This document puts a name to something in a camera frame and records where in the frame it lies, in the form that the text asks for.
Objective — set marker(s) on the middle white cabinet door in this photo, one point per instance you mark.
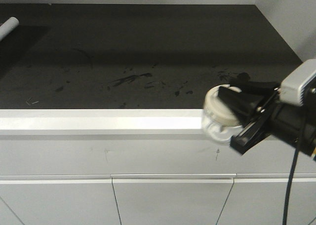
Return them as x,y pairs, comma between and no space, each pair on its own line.
172,201

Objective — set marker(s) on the white cabinet door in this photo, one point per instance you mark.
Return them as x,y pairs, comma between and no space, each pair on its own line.
57,200
172,201
258,199

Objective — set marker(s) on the grey plastic pipe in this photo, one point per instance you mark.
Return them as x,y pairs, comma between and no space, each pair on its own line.
8,26

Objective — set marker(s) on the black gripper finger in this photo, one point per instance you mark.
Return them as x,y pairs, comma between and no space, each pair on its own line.
248,99
252,134

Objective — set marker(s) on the right white cabinet door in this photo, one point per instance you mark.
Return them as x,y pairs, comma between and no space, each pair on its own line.
258,199

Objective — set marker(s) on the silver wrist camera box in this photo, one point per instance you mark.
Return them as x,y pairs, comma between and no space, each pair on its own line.
293,86

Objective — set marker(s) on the glass jar with cream lid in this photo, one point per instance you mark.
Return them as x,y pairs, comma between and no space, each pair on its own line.
218,122

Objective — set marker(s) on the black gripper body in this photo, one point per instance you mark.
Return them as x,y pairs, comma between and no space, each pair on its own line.
292,124

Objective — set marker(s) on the left white cabinet door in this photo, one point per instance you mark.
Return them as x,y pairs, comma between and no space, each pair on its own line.
57,200

